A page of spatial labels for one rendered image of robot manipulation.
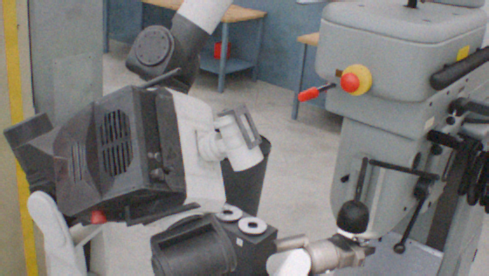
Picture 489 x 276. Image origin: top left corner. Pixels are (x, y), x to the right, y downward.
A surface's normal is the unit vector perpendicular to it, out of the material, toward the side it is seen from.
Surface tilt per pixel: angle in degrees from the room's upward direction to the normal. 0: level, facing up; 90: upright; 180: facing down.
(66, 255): 90
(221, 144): 90
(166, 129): 59
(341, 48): 90
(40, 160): 90
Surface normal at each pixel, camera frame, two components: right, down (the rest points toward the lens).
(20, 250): 0.79, 0.32
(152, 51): -0.31, -0.13
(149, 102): 0.84, -0.29
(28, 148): -0.36, 0.35
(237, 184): 0.13, 0.47
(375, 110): -0.60, 0.27
